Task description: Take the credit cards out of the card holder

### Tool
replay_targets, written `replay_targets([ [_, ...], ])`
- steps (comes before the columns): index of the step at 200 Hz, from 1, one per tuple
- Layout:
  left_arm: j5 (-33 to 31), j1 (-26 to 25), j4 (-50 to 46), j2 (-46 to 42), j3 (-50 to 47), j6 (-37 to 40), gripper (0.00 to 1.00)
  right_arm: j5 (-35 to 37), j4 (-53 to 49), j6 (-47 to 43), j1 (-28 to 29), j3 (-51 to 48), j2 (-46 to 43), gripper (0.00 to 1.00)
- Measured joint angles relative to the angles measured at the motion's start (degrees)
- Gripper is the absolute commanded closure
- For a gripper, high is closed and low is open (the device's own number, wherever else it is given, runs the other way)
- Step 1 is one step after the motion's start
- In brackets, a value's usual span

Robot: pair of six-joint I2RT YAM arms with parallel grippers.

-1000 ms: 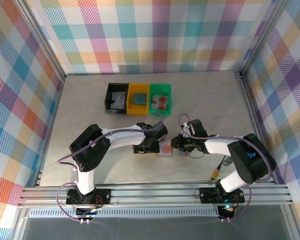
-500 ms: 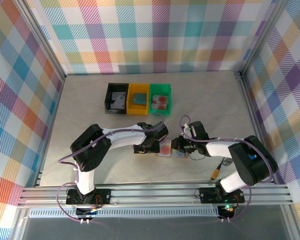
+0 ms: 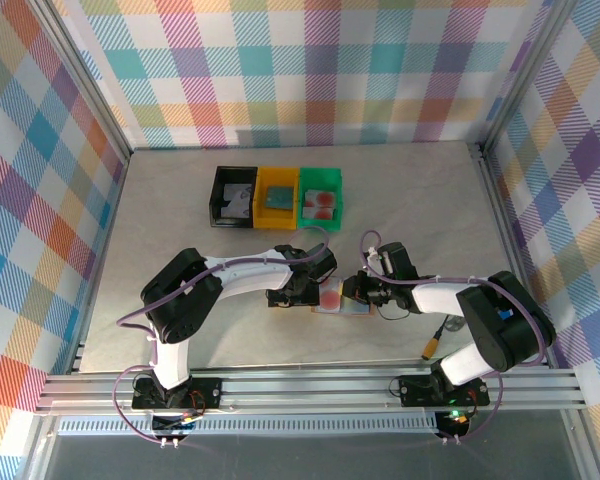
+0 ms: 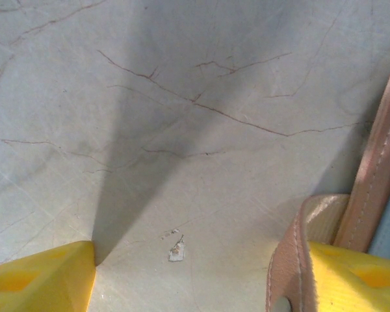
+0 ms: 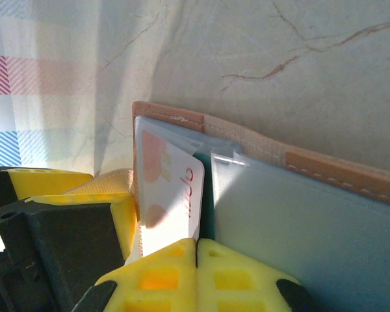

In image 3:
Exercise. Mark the black plastic bin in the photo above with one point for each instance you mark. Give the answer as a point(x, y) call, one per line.
point(214, 200)

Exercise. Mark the brown leather card holder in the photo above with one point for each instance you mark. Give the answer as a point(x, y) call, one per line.
point(367, 312)

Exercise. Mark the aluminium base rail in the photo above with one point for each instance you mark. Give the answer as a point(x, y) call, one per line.
point(305, 390)

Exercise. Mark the aluminium frame post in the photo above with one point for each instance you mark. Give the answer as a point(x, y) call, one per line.
point(87, 80)
point(525, 75)

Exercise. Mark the right aluminium frame post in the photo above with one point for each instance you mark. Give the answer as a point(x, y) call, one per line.
point(525, 75)

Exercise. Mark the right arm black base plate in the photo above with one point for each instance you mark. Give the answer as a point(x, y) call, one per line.
point(415, 390)

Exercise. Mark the grey patterned credit card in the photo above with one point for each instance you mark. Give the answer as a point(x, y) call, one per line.
point(240, 210)
point(232, 192)

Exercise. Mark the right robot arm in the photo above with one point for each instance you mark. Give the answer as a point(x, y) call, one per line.
point(505, 320)

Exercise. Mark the red circle credit card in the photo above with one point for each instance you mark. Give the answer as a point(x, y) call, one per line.
point(321, 197)
point(331, 297)
point(321, 213)

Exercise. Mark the teal credit card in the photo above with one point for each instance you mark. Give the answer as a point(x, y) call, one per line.
point(280, 198)
point(352, 305)

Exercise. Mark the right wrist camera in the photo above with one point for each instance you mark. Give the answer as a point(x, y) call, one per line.
point(375, 260)

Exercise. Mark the small circuit board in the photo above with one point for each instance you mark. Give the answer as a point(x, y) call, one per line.
point(180, 420)
point(457, 417)

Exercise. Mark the green plastic bin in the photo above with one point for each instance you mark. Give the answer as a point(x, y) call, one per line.
point(302, 224)

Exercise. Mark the grey metal hand tool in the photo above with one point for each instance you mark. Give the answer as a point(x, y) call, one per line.
point(455, 326)

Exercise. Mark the right aluminium side rail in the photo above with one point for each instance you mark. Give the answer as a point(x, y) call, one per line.
point(502, 200)

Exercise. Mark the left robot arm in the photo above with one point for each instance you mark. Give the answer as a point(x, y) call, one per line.
point(180, 300)

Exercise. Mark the right small circuit board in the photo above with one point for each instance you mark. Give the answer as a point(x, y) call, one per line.
point(457, 417)

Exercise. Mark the left aluminium side rail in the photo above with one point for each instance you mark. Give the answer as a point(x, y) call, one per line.
point(103, 250)

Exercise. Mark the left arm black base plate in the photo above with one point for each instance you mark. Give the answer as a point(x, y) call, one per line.
point(207, 392)

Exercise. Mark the aluminium side rail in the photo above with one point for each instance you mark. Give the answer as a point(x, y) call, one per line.
point(502, 200)
point(103, 250)

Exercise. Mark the left small circuit board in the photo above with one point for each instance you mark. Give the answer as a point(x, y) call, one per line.
point(180, 420)

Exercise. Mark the left aluminium frame post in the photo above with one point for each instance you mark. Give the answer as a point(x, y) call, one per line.
point(87, 80)

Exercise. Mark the yellow plastic bin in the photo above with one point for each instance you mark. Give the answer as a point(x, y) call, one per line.
point(260, 220)

